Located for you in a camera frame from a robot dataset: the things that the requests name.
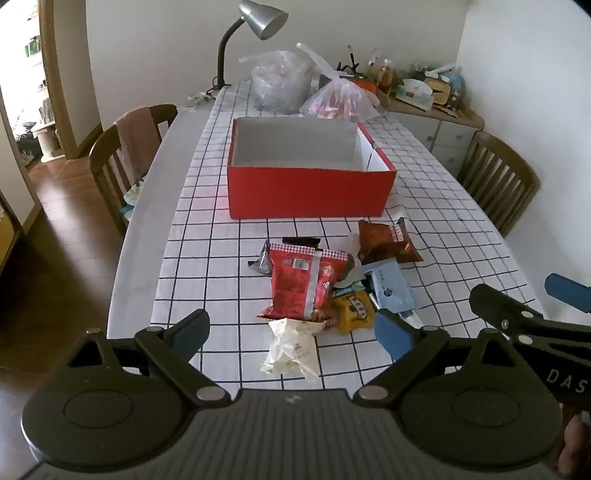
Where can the yellow snack packet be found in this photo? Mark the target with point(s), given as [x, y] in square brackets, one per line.
[353, 314]

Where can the white sideboard cabinet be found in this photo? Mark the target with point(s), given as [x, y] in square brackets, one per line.
[450, 134]

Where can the yellow tissue holder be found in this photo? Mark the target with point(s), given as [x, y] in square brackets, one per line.
[438, 92]

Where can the brown chip bag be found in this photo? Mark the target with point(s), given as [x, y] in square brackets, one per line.
[383, 240]

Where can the large clear plastic bag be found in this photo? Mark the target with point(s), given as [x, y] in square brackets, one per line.
[279, 83]

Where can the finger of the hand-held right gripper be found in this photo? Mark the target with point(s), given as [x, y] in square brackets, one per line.
[489, 304]
[570, 293]

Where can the chair seat cushion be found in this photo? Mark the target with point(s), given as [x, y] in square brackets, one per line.
[134, 196]

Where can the person's right hand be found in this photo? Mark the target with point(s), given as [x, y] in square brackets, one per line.
[579, 438]

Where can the white tissue box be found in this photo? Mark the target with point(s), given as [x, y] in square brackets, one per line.
[413, 94]

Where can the white pedestal stand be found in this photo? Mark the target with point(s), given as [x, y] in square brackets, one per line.
[45, 141]

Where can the wooden chair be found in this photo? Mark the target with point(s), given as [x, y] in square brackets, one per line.
[167, 115]
[498, 170]
[104, 170]

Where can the black brush stand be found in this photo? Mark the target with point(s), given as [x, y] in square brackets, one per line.
[351, 64]

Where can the dark grey snack packet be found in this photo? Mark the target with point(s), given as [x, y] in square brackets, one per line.
[262, 263]

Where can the black snack packet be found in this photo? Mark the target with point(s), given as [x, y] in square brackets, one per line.
[300, 241]

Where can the pale blue pouch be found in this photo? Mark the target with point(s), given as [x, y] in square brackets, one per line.
[457, 90]

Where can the white power strip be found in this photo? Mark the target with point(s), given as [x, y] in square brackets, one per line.
[198, 99]

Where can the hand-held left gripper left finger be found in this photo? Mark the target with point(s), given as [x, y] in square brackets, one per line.
[194, 332]

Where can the pink cloth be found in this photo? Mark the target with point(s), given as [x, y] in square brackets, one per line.
[138, 138]

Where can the light blue packet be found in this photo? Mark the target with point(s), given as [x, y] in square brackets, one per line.
[390, 288]

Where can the pink-tinted plastic bag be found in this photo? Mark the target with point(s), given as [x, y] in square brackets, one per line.
[339, 101]

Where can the white checked tablecloth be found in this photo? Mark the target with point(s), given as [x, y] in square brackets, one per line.
[221, 258]

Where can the large red snack bag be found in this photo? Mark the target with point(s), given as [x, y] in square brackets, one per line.
[295, 286]

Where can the white blue-print packet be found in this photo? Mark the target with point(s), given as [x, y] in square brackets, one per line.
[411, 319]

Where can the orange case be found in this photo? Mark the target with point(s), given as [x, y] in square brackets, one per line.
[364, 86]

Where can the silver desk lamp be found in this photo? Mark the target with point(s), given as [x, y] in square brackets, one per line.
[265, 18]

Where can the amber glass bottle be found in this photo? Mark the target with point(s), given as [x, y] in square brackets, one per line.
[387, 78]

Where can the clear plastic wrapper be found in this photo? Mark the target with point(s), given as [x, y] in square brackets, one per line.
[353, 244]

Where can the small green packet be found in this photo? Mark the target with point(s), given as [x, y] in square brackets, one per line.
[346, 290]

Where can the red cardboard box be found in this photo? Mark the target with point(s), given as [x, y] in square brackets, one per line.
[304, 194]

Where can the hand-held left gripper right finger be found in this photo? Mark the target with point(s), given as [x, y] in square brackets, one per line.
[392, 334]

